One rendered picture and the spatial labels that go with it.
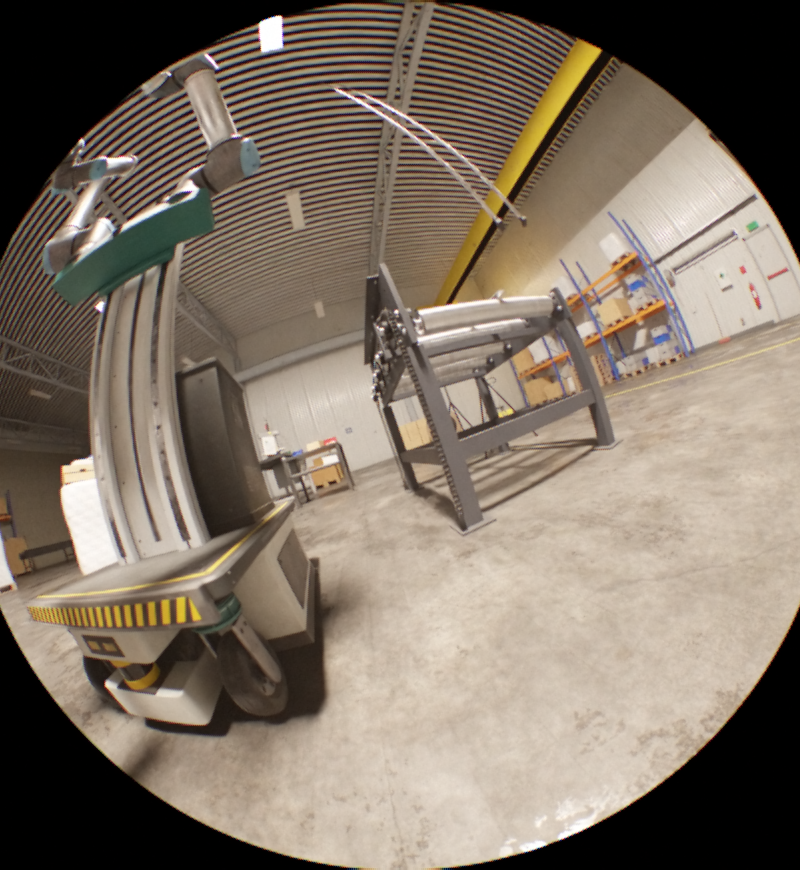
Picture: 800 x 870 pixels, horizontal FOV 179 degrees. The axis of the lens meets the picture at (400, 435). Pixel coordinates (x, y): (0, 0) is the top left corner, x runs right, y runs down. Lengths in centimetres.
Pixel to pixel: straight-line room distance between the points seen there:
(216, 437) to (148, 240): 71
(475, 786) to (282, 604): 47
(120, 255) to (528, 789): 141
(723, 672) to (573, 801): 23
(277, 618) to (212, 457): 47
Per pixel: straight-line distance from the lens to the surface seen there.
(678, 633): 51
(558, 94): 813
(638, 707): 44
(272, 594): 57
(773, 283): 941
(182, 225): 100
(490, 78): 962
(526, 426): 114
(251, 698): 49
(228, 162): 108
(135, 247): 106
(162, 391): 75
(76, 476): 358
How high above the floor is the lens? 40
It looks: 2 degrees up
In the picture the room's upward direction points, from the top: 19 degrees counter-clockwise
